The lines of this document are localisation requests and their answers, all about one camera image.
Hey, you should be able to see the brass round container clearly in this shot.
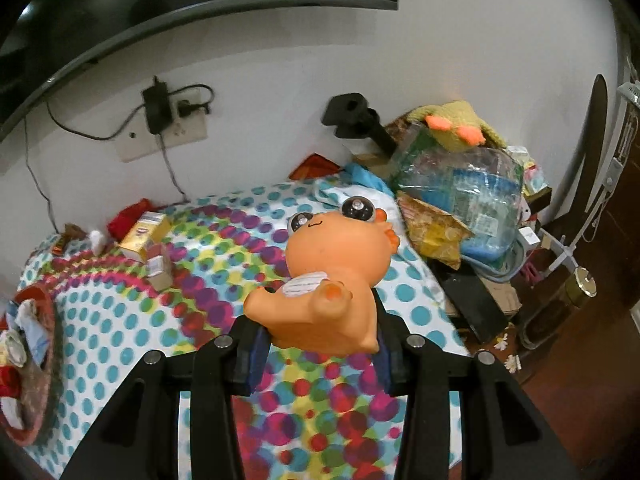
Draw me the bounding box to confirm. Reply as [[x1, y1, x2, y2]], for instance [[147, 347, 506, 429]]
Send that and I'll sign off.
[[518, 266, 597, 351]]

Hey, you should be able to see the red sock in tray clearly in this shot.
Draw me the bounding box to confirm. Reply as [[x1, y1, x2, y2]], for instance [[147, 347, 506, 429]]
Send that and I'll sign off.
[[0, 365, 22, 399]]

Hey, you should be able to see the small candy wrapper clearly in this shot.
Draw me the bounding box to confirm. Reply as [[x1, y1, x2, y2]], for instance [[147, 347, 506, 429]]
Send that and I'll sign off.
[[51, 223, 87, 257]]

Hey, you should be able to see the red round tray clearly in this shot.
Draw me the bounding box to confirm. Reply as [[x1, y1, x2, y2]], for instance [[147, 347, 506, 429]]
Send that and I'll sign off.
[[1, 284, 61, 448]]

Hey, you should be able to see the red packet by wall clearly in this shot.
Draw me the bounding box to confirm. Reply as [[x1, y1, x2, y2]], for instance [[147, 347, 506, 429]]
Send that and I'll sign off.
[[288, 153, 342, 181]]

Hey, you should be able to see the black power adapter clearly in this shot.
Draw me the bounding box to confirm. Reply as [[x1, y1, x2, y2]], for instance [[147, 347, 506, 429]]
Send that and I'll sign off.
[[142, 77, 174, 136]]

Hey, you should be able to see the white sock tray edge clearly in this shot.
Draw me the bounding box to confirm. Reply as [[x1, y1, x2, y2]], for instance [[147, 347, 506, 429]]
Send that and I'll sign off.
[[0, 330, 27, 368]]

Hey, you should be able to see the yellow crochet duck toy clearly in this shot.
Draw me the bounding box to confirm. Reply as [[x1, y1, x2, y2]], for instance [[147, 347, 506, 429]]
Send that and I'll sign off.
[[407, 100, 506, 153]]

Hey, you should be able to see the light blue towel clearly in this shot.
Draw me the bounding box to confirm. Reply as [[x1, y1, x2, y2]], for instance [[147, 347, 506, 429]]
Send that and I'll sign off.
[[15, 299, 50, 367]]

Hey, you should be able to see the red sock on bed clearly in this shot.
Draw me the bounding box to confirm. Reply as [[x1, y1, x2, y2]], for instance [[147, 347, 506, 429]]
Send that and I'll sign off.
[[107, 198, 156, 242]]

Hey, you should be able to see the small brown white box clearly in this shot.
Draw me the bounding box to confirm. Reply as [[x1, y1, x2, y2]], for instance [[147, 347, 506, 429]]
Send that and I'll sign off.
[[145, 244, 174, 292]]

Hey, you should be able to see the yellow snack bag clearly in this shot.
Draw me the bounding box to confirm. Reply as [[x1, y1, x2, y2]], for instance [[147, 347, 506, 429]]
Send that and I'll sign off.
[[396, 191, 473, 270]]

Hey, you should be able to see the black clamp mount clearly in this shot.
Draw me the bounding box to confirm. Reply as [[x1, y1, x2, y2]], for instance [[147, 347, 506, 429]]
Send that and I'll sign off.
[[320, 92, 398, 158]]

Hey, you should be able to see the clear plastic bag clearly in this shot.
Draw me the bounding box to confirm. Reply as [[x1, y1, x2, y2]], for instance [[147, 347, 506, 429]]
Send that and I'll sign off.
[[388, 124, 523, 263]]

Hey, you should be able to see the yellow medicine box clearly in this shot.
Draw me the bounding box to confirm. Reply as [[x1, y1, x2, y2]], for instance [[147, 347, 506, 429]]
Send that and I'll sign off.
[[118, 211, 170, 262]]

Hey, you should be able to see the orange rubber toy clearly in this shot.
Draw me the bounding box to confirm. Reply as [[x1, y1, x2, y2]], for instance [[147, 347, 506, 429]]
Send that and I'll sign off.
[[243, 196, 400, 356]]

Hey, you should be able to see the black plug with cable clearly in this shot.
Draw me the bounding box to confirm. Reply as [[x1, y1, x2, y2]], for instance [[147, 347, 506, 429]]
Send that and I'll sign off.
[[168, 84, 216, 118]]

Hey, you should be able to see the polka dot bed sheet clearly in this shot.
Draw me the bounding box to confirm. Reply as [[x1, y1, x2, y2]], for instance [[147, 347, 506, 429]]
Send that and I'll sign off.
[[16, 173, 471, 480]]

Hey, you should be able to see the blue cloth at pillow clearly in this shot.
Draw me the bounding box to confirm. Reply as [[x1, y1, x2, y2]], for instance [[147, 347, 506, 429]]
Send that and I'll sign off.
[[343, 162, 394, 197]]

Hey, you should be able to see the white wall socket plate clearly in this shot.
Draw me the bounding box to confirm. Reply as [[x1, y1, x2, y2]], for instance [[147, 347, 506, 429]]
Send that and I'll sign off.
[[114, 90, 207, 162]]

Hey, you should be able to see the black adapter cable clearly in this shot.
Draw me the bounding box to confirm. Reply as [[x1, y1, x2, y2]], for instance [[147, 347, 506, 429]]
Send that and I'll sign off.
[[22, 102, 190, 233]]

